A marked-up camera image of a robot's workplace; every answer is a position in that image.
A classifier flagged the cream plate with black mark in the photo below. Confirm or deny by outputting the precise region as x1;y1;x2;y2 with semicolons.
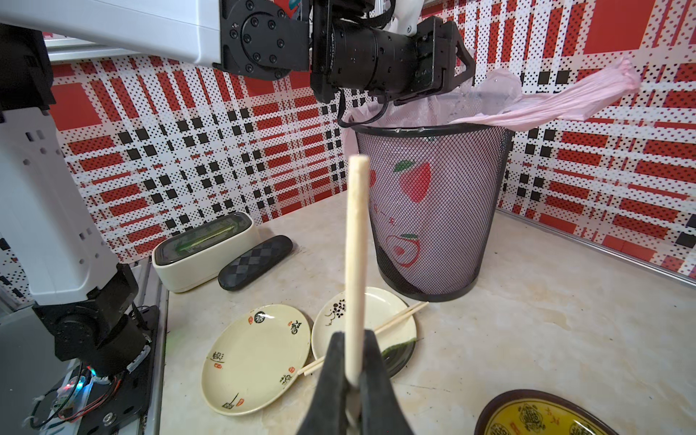
311;286;417;377

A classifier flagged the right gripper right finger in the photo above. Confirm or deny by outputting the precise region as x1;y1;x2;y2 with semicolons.
360;330;413;435

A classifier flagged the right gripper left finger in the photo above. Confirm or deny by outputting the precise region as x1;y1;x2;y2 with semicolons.
297;332;348;435

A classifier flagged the cream plate with flowers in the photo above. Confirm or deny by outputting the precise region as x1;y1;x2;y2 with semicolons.
201;304;311;417

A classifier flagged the pink plastic bin liner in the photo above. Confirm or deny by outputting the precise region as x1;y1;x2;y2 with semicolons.
339;56;643;159

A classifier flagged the black mesh trash bin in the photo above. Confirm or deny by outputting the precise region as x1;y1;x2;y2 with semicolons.
355;123;514;303

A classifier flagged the bare chopstick pair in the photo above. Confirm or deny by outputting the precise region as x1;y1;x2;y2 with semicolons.
344;155;370;390
297;302;429;375

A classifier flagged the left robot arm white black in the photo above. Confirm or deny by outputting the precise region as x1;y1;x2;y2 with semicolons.
1;1;476;377

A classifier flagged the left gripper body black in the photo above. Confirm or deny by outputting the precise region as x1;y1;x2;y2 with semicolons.
413;16;462;98

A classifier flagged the yellow patterned plate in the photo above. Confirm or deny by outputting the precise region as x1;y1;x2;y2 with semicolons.
474;389;617;435

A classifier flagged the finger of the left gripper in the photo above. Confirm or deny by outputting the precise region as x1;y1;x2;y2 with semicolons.
451;34;476;90

